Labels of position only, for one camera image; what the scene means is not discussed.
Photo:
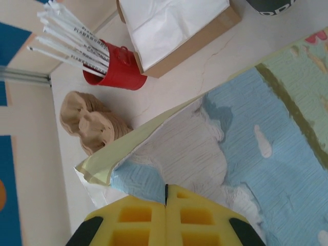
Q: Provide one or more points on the brown cardboard napkin box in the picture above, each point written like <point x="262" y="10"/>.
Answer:
<point x="194" y="48"/>

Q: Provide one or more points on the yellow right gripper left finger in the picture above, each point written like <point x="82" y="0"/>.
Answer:
<point x="128" y="225"/>

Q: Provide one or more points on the stack of white napkins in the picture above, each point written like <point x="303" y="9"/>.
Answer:
<point x="166" y="25"/>

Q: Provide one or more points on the white wrapped paper straw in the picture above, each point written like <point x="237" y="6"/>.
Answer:
<point x="51" y="56"/>
<point x="66" y="36"/>
<point x="64" y="26"/>
<point x="71" y="19"/>
<point x="59" y="46"/>

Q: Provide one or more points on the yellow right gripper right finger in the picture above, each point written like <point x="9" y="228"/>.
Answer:
<point x="205" y="225"/>

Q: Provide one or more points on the stack of paper cups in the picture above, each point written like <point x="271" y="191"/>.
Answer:
<point x="271" y="6"/>

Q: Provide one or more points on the printed paper takeout bag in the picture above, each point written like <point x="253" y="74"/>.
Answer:
<point x="256" y="128"/>

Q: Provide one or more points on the aluminium left frame post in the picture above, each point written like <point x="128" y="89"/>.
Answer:
<point x="23" y="75"/>

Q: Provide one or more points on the red metal straw bucket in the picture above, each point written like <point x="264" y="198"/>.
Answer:
<point x="120" y="74"/>

